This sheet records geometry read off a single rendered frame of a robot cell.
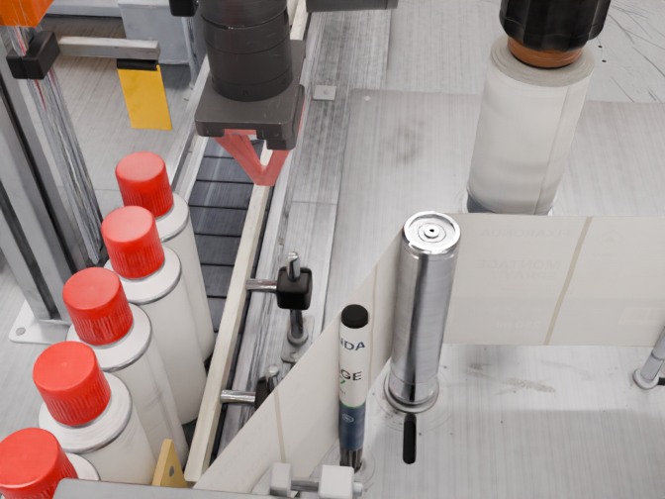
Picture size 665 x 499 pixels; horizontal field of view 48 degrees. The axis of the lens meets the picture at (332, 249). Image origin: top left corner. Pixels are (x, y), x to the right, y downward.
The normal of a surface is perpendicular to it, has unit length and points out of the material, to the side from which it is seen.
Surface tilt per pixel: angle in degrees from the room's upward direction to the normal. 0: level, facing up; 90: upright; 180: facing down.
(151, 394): 90
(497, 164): 93
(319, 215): 0
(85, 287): 3
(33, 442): 2
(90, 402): 90
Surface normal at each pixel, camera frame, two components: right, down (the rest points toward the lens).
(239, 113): -0.03, -0.68
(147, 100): -0.09, 0.73
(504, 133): -0.63, 0.59
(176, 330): 0.78, 0.46
